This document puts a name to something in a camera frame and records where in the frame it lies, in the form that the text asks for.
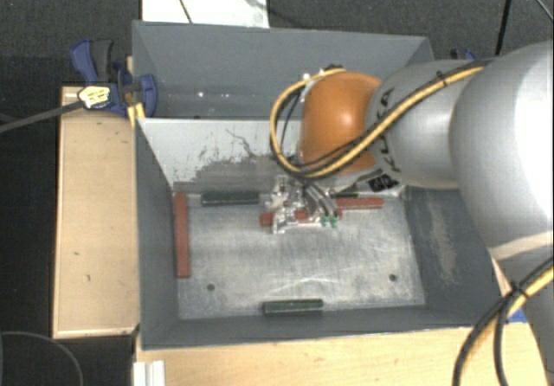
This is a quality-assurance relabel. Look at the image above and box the red-brown flat block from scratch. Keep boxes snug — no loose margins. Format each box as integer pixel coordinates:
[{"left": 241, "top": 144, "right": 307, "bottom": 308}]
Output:
[
  {"left": 259, "top": 209, "right": 344, "bottom": 228},
  {"left": 335, "top": 196, "right": 385, "bottom": 210},
  {"left": 173, "top": 191, "right": 192, "bottom": 280}
]

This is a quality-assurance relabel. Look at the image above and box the grey metal bin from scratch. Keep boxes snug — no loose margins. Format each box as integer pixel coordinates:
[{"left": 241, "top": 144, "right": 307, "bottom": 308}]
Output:
[{"left": 131, "top": 19, "right": 506, "bottom": 351}]

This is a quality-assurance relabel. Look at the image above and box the black cylinder on white bracket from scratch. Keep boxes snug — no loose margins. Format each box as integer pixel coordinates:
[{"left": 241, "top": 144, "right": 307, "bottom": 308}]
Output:
[{"left": 335, "top": 174, "right": 408, "bottom": 200}]

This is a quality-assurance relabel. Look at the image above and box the pale wood board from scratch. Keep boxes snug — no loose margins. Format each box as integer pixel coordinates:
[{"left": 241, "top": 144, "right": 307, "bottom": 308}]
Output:
[{"left": 51, "top": 85, "right": 142, "bottom": 340}]

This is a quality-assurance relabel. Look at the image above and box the dark green flat block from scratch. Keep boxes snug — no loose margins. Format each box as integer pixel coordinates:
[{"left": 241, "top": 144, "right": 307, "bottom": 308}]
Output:
[
  {"left": 200, "top": 190, "right": 261, "bottom": 208},
  {"left": 261, "top": 298, "right": 325, "bottom": 317}
]

